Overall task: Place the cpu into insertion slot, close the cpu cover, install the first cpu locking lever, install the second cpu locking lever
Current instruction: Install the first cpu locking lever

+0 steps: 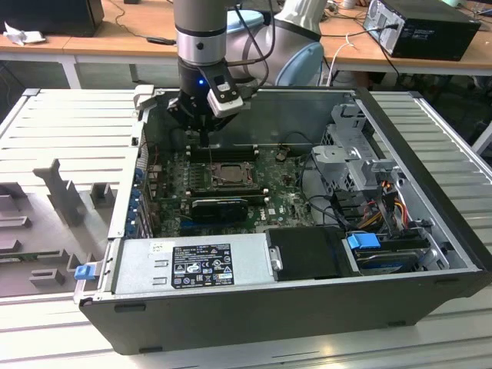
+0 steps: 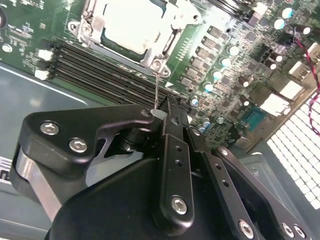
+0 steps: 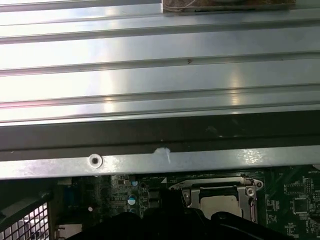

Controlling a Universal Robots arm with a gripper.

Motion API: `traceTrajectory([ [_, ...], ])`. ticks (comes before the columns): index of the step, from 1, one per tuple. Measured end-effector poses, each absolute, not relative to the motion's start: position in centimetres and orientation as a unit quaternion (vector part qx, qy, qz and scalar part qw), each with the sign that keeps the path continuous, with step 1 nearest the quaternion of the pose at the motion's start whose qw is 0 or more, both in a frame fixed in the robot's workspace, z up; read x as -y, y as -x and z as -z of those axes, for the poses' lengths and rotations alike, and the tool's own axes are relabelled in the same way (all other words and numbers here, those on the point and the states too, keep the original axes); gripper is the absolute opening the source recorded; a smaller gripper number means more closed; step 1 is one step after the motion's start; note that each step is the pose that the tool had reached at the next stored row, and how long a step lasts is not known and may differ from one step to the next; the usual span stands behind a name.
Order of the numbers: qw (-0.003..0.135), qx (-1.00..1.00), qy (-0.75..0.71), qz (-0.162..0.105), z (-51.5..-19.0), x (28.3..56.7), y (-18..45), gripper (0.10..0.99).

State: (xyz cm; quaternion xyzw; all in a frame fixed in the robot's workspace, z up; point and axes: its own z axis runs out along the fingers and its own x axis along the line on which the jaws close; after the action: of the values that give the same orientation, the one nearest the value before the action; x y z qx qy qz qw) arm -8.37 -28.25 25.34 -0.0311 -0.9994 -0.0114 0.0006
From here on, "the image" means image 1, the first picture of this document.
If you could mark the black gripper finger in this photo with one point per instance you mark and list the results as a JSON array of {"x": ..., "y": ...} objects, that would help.
[
  {"x": 184, "y": 115},
  {"x": 219, "y": 125}
]

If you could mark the thin metal locking lever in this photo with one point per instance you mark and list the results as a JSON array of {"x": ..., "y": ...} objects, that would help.
[
  {"x": 236, "y": 185},
  {"x": 211, "y": 159}
]

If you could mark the CPU with silver top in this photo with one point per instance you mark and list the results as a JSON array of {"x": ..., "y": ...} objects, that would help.
[{"x": 234, "y": 173}]

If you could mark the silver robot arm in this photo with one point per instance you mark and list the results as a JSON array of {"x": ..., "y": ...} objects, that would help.
[{"x": 200, "y": 19}]

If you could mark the CPU socket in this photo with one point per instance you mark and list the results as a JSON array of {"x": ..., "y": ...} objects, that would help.
[{"x": 215, "y": 186}]

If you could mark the blue slot retainer clip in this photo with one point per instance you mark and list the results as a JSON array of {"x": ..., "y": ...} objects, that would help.
[
  {"x": 132, "y": 225},
  {"x": 135, "y": 200},
  {"x": 139, "y": 173}
]

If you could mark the black plastic bay cover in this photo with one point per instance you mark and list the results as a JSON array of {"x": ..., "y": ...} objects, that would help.
[{"x": 307, "y": 253}]

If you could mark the grey plastic case latch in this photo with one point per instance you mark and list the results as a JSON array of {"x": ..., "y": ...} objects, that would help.
[{"x": 143, "y": 96}]

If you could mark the round coin battery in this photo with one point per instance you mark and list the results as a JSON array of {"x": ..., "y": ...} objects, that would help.
[{"x": 280, "y": 155}]

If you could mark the black graphics card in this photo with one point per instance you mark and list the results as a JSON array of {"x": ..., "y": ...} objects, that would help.
[{"x": 219, "y": 210}]

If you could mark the green motherboard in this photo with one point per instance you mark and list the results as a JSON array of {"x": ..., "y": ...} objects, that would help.
[{"x": 284, "y": 207}]

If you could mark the silver perforated drive cage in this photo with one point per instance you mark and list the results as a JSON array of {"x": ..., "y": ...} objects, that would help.
[{"x": 334, "y": 153}]

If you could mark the silver power supply with label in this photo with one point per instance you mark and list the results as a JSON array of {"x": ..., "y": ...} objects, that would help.
[{"x": 130, "y": 265}]

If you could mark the black monitor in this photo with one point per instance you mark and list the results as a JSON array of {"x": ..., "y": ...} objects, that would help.
[{"x": 50, "y": 15}]

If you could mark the grey parts rack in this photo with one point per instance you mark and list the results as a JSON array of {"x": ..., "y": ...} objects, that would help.
[{"x": 50, "y": 215}]

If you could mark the crumpled white paper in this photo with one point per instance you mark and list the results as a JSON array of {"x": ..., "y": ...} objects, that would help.
[{"x": 23, "y": 36}]

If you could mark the blue disk carrier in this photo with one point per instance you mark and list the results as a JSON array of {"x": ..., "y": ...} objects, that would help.
[{"x": 363, "y": 243}]

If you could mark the blue case latch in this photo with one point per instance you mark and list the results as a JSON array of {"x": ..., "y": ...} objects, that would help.
[{"x": 84, "y": 273}]

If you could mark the black and silver PC case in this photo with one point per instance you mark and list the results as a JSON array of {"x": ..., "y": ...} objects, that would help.
[{"x": 230, "y": 323}]

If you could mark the hard disk drive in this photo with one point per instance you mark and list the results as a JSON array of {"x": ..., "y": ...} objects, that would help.
[{"x": 384, "y": 263}]

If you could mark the green RAM stick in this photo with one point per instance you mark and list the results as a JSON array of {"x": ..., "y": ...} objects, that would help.
[{"x": 15, "y": 256}]

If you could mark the black PC tower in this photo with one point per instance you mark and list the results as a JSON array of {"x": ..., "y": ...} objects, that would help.
[{"x": 430, "y": 34}]

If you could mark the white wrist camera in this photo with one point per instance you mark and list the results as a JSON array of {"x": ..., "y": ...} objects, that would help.
[{"x": 227, "y": 104}]

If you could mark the wooden desk with white frame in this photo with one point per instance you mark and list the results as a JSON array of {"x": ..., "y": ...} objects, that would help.
[
  {"x": 146, "y": 23},
  {"x": 361, "y": 48}
]

